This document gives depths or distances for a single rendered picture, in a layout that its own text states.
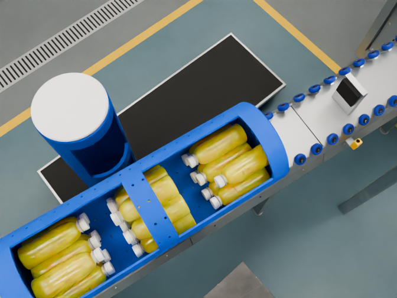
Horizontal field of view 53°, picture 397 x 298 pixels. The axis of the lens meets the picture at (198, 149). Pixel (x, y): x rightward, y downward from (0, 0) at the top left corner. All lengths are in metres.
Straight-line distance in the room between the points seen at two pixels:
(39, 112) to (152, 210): 0.62
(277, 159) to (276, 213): 1.21
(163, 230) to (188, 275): 1.19
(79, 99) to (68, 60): 1.43
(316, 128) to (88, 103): 0.86
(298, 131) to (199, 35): 1.53
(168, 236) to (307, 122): 0.73
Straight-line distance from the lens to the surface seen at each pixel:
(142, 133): 2.38
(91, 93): 1.51
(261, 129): 1.19
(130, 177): 1.16
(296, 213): 2.43
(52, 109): 1.52
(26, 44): 3.10
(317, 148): 1.50
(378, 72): 1.79
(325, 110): 1.63
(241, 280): 1.30
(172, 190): 1.16
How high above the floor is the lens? 2.30
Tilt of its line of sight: 68 degrees down
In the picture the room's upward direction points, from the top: 1 degrees clockwise
